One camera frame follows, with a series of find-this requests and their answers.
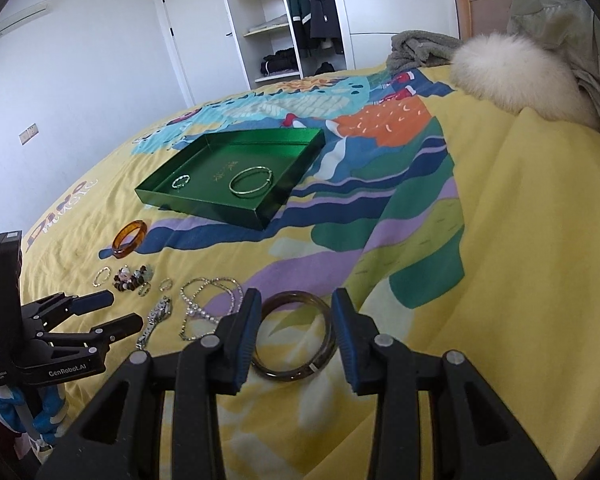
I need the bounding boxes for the dark jacket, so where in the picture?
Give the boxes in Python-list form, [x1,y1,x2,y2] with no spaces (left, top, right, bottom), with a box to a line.
[307,0,347,57]

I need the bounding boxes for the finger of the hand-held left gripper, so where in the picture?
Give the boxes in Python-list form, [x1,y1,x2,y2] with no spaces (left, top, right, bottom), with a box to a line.
[22,290,115,332]
[35,312,145,352]

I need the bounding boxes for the white wardrobe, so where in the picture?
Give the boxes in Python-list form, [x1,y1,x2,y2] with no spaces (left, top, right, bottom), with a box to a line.
[212,0,462,89]

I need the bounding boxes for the grey blanket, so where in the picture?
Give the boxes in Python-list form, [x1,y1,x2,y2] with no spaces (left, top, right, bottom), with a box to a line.
[385,30,464,69]

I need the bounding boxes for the white door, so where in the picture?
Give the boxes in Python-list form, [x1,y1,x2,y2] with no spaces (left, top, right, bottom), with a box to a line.
[159,0,247,109]

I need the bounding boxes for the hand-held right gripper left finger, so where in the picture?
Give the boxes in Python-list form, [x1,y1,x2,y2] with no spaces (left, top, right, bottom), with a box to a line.
[35,287,263,480]

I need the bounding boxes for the yellow printed bed sheet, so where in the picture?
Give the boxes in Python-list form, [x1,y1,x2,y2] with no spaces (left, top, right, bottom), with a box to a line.
[0,57,600,480]

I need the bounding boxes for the beige folded clothes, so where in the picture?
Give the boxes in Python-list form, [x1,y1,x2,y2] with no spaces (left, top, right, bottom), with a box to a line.
[246,15,292,32]

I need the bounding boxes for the black folded clothes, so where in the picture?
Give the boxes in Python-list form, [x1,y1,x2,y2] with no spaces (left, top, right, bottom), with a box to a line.
[259,47,302,77]

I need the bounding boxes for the grey-green duvet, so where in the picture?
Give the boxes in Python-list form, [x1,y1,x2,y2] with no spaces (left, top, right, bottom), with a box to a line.
[506,0,600,142]

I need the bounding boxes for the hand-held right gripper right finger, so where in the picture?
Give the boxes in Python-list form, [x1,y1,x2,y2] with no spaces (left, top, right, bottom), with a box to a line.
[330,287,561,480]

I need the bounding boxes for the large plain silver bangle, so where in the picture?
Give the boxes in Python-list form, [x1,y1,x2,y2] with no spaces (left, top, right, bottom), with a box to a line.
[228,165,274,197]

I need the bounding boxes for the dark brown bangle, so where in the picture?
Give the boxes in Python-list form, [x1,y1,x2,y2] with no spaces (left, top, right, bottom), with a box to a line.
[250,295,339,384]
[260,289,334,371]

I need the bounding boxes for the brown bead bracelet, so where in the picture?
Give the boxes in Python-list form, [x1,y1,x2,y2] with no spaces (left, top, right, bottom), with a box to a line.
[112,265,156,294]

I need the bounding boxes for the green tray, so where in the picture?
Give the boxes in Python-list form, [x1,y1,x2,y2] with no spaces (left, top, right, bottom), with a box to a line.
[134,127,327,231]

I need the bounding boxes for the pearl chain bracelet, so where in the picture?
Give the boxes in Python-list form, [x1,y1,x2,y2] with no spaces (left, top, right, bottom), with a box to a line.
[179,296,223,343]

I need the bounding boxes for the twisted silver bangle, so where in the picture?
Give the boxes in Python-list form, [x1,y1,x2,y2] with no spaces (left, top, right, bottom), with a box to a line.
[180,276,244,317]

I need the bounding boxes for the green jacket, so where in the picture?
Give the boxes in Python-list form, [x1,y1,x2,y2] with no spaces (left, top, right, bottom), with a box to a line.
[286,0,314,59]

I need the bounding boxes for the white air conditioner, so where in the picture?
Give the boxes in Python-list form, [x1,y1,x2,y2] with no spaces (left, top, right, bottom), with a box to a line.
[0,0,57,47]

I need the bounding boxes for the white fur pillow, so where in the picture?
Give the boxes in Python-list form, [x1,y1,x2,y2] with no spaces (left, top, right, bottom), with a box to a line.
[449,33,600,129]

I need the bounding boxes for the amber bangle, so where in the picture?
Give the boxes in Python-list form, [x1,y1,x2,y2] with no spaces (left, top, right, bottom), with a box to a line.
[111,220,149,260]

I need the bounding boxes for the wooden headboard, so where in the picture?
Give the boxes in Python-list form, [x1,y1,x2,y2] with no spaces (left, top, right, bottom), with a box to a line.
[455,0,527,44]

